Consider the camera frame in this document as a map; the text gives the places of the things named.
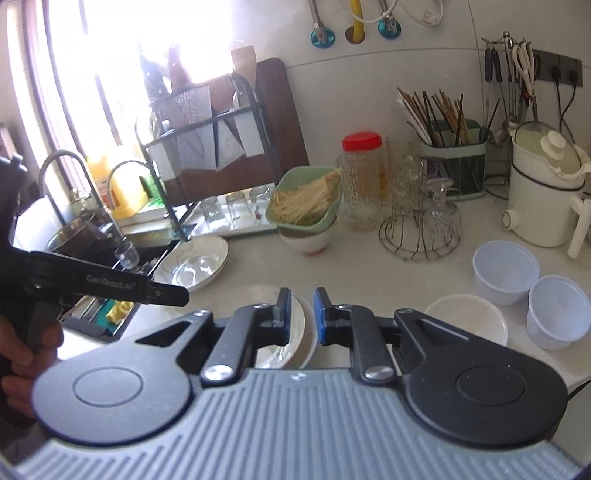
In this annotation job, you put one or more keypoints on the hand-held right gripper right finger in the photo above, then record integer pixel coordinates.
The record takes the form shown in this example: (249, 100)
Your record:
(322, 318)

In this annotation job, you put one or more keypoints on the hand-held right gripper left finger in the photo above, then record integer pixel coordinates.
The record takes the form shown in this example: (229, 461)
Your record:
(285, 318)

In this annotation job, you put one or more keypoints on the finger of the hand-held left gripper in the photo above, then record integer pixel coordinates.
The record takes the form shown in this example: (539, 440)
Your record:
(120, 282)

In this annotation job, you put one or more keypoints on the white plastic bowl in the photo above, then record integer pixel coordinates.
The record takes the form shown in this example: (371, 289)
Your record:
(558, 314)
(505, 277)

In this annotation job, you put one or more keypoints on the person's left hand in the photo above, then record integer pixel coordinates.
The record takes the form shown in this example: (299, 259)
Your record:
(41, 350)

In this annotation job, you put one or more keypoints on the small clear glass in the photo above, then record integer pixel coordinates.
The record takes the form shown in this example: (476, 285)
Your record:
(127, 256)

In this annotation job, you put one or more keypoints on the yellow sponge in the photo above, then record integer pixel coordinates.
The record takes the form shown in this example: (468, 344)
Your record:
(117, 311)

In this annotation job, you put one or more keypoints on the steel pot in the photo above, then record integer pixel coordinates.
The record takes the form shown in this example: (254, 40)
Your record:
(76, 236)

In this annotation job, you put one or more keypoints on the patterned white deep plate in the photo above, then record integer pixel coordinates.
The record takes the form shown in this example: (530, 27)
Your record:
(194, 267)

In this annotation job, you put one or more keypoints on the white ceramic bowl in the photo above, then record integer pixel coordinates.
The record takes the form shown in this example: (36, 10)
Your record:
(304, 242)

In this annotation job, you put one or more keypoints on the yellow detergent bottle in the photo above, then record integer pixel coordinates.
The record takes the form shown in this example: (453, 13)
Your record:
(120, 189)

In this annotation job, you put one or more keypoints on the tray of drinking glasses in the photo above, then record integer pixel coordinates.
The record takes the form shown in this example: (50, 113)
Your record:
(240, 231)

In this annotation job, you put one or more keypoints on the green square bowl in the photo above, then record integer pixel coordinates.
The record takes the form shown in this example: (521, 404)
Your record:
(323, 218)

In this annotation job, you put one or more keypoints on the small steel faucet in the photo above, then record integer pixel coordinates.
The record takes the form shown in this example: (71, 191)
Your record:
(111, 180)

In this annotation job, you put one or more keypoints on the clear tumbler glass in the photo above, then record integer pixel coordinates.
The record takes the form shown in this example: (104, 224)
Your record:
(260, 201)
(213, 213)
(238, 208)

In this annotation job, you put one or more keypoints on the dried noodles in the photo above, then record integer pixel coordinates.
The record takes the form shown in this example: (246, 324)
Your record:
(300, 201)

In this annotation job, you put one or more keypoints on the textured glass pitcher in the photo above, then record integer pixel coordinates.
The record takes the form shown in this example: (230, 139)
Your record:
(360, 205)

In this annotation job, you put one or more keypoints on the tall steel faucet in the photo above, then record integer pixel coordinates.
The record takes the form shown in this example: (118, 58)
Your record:
(64, 154)

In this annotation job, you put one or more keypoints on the white round plate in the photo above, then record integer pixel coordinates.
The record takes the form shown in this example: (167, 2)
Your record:
(466, 318)

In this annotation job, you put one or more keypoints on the large clear goblet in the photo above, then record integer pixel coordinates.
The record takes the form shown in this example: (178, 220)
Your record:
(443, 217)

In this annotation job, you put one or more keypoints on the clear drinking glass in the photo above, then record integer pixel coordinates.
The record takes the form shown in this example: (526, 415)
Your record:
(408, 184)

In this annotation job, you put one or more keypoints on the red lidded jar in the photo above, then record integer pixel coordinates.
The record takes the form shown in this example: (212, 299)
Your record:
(362, 143)

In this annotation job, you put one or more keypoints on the textured drinking glass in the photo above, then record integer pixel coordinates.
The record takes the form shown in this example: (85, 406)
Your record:
(399, 147)

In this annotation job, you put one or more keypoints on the black dish rack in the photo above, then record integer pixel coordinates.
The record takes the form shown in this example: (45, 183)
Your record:
(217, 121)

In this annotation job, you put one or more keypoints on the wooden cutting board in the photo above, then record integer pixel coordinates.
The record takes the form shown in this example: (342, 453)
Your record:
(281, 120)

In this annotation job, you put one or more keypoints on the green chopstick holder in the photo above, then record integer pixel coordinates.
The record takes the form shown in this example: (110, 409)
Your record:
(461, 170)

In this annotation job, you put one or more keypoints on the bundle of chopsticks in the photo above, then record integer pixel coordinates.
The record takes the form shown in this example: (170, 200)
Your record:
(438, 115)

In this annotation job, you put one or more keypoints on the white electric pot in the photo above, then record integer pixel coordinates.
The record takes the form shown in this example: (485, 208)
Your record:
(540, 207)

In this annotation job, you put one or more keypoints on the wooden spatula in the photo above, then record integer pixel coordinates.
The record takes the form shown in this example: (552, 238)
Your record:
(244, 62)

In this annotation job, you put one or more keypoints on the blue pipe valve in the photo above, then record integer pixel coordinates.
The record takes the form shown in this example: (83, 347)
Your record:
(388, 27)
(322, 36)

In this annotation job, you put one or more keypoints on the glass pot lid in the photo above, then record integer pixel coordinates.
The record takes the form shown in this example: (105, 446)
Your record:
(558, 147)

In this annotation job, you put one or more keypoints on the yellow pipe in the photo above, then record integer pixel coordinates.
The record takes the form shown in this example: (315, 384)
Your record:
(355, 18)

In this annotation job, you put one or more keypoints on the dark wall socket strip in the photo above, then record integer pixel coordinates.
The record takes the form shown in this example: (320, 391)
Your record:
(565, 64)

